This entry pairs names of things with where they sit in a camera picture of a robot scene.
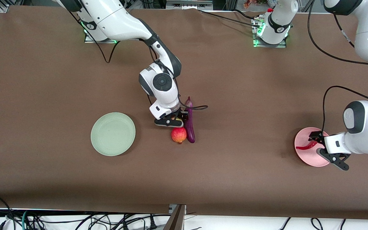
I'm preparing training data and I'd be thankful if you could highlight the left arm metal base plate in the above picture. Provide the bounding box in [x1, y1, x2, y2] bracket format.
[253, 18, 288, 49]

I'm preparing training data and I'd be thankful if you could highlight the pale green plate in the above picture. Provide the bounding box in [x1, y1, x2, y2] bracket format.
[90, 112, 136, 157]

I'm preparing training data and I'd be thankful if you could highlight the red apple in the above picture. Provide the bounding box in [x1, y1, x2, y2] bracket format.
[171, 126, 187, 144]

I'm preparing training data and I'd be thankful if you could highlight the short black table cable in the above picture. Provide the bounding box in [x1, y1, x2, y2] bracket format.
[234, 9, 257, 21]

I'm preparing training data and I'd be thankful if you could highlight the pink plate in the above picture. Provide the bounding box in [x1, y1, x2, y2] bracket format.
[294, 127, 332, 167]

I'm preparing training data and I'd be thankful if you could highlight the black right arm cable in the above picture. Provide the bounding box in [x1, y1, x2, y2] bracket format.
[66, 10, 209, 111]

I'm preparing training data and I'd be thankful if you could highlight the metal camera post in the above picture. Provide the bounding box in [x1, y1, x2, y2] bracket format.
[163, 204, 187, 230]

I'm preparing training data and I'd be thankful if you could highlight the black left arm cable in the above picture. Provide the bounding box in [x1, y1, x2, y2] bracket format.
[307, 0, 368, 135]

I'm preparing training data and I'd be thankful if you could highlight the brown table cover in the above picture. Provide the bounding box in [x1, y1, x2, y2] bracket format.
[0, 6, 368, 221]

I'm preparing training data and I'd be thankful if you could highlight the white lower shelf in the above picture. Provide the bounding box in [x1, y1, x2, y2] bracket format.
[0, 208, 368, 230]

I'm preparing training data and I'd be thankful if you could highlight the long purple eggplant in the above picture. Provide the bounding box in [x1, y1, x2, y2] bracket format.
[184, 96, 196, 143]

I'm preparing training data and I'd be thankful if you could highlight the red chili pepper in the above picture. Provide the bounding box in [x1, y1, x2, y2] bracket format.
[295, 140, 319, 151]

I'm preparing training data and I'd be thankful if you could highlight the long black table cable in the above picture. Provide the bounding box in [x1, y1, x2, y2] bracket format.
[197, 9, 262, 28]

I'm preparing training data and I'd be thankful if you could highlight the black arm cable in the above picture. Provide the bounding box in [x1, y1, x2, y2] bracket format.
[66, 10, 209, 111]
[307, 0, 368, 135]

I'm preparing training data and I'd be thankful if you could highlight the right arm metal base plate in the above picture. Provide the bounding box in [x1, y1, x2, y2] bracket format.
[84, 30, 118, 44]

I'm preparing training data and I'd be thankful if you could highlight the grey electronics box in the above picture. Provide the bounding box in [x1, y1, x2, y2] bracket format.
[166, 0, 213, 10]

